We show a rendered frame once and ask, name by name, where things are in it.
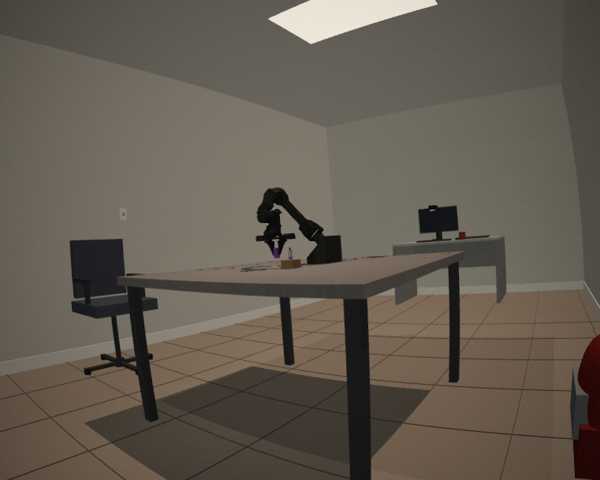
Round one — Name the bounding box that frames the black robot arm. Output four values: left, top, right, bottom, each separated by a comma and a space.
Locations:
256, 187, 324, 244

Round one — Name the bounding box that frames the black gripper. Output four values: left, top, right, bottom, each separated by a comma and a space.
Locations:
255, 222, 296, 255

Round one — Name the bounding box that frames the brown wooden block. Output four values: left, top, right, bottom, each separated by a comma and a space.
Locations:
281, 259, 301, 270

